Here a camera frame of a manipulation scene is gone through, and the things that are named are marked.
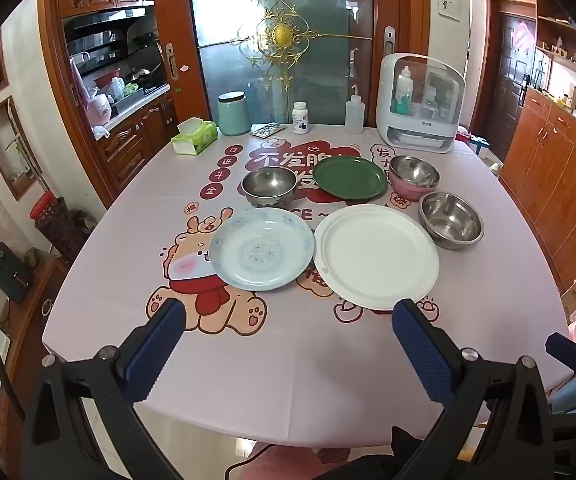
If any red door decoration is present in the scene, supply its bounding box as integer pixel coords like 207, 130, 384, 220
510, 20, 534, 58

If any clear squeeze bottle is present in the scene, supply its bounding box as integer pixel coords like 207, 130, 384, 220
345, 84, 365, 135

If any blue patterned plate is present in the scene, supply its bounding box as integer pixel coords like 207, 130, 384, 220
209, 206, 316, 292

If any white pill bottle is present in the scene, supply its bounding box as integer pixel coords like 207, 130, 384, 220
293, 101, 310, 135

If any dark bin with red lid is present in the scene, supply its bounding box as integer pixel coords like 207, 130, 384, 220
30, 191, 88, 263

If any pink printed tablecloth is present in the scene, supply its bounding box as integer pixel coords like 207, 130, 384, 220
42, 122, 576, 448

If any black wok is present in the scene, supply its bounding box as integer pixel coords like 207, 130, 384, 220
125, 62, 163, 86

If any white bottle with teal base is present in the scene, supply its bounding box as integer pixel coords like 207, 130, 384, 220
395, 66, 413, 113

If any black appliance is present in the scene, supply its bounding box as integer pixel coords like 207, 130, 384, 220
0, 242, 33, 303

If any dark wooden door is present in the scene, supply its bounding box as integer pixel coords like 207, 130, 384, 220
485, 0, 539, 161

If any glass door with gold ornament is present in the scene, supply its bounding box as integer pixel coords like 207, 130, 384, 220
188, 0, 375, 128

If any wooden wall cabinet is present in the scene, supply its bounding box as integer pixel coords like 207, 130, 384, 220
500, 0, 576, 291

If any green tissue box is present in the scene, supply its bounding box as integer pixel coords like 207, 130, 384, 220
170, 117, 219, 156

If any wooden kitchen lower cabinet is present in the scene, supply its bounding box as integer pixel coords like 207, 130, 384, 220
96, 92, 181, 191

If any foil blister pack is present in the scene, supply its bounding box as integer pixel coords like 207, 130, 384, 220
250, 123, 286, 139

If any teal canister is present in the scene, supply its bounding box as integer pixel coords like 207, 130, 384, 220
218, 91, 253, 137

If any white sterilizer cabinet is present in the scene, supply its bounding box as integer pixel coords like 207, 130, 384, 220
375, 53, 467, 154

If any green plate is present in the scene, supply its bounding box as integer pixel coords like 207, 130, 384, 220
312, 156, 389, 201

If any pink pot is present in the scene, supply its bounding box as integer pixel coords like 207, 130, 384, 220
86, 91, 113, 127

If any white plate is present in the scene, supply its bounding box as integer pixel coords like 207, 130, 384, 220
313, 204, 441, 311

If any pink bowl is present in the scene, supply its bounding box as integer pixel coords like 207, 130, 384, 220
388, 155, 441, 202

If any white wall switch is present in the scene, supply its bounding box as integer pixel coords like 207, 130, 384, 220
437, 0, 462, 23

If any steel bowl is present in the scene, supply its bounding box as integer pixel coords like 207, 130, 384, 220
241, 167, 297, 208
418, 191, 485, 251

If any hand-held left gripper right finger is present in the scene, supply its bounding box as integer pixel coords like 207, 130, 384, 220
392, 298, 560, 480

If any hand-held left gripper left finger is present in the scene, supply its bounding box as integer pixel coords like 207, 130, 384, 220
20, 298, 189, 480

